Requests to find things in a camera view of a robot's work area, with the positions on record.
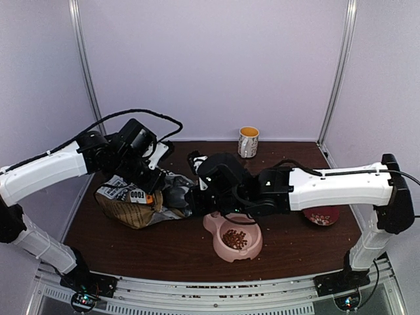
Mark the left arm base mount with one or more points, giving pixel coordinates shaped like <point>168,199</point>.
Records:
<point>89,291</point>

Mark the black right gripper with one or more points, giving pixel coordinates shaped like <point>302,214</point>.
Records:
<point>192,197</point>

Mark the pink double pet bowl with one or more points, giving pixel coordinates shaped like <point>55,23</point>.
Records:
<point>217,225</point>

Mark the front aluminium rail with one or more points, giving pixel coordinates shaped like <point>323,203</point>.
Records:
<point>287,296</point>

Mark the brown kibble pet food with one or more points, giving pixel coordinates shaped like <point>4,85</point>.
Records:
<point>234,239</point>

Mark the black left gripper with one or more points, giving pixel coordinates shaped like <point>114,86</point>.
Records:
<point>152,185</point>

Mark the aluminium frame post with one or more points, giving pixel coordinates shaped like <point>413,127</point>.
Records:
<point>83,58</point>
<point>344,53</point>

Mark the left aluminium frame post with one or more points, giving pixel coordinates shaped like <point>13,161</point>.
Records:
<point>83,58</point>

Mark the right aluminium frame post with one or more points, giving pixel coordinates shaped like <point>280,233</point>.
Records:
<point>344,53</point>

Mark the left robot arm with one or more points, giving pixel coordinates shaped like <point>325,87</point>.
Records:
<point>132,153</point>

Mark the red floral saucer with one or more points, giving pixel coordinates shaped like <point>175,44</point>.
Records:
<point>322,216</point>

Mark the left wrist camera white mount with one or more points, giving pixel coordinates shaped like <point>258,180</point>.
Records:
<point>154,155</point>

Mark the brown pet food bag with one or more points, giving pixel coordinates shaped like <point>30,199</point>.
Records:
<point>132,207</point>

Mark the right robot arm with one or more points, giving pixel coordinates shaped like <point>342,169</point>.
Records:
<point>228,187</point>

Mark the floral ceramic mug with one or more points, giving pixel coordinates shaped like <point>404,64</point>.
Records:
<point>248,142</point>

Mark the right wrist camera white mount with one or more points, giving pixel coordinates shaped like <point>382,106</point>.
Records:
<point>195,160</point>

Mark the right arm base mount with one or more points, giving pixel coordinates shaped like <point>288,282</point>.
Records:
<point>345,288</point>

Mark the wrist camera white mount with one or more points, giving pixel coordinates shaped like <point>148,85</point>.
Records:
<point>195,160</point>
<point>154,155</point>

